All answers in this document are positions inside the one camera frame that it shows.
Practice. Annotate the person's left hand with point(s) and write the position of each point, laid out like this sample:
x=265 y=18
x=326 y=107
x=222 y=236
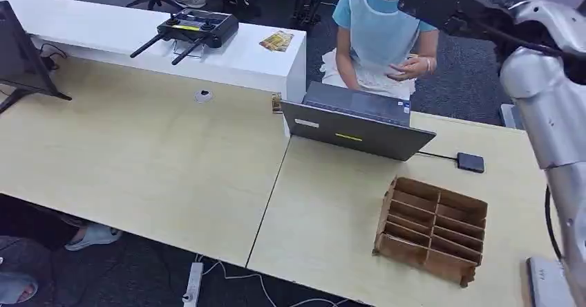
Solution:
x=414 y=69

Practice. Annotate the person's foot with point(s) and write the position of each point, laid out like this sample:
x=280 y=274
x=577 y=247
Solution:
x=94 y=237
x=16 y=286

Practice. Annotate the small black drive box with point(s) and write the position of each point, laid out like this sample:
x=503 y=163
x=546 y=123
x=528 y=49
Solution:
x=470 y=162

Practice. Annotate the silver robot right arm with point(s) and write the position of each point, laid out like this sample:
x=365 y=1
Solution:
x=545 y=103

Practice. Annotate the wooden card box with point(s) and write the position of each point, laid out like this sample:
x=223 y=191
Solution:
x=430 y=231

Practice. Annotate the grey laptop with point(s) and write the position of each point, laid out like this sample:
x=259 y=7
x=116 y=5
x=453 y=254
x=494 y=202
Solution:
x=357 y=133

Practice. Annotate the white raised counter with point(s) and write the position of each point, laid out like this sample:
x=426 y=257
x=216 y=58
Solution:
x=105 y=32

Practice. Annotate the black monitor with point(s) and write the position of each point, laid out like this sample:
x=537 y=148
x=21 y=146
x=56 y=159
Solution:
x=20 y=57

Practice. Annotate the white power strip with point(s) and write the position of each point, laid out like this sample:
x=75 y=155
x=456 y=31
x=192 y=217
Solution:
x=193 y=284

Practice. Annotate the clear controller stand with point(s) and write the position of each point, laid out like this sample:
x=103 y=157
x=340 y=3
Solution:
x=183 y=52

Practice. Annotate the small grey box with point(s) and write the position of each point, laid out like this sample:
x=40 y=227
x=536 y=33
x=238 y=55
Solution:
x=510 y=116

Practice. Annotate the yellow printed card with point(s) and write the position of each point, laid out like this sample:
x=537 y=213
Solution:
x=276 y=41

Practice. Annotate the black remote controller with antennas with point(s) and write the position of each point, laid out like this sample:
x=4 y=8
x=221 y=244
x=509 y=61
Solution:
x=199 y=26

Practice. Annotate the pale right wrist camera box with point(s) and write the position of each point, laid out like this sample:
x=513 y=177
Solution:
x=547 y=284

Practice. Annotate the small brown printed card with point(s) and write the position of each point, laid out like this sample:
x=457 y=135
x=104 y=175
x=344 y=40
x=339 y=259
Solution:
x=276 y=103

